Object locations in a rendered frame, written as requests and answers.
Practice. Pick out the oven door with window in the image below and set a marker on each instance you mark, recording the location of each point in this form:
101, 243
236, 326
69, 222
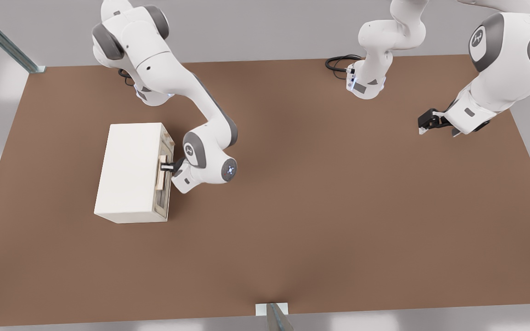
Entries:
165, 202

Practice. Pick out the silver frame post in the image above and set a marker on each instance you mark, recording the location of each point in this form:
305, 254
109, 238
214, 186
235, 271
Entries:
275, 317
2, 39

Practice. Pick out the white oven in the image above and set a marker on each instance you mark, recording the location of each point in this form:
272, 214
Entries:
129, 172

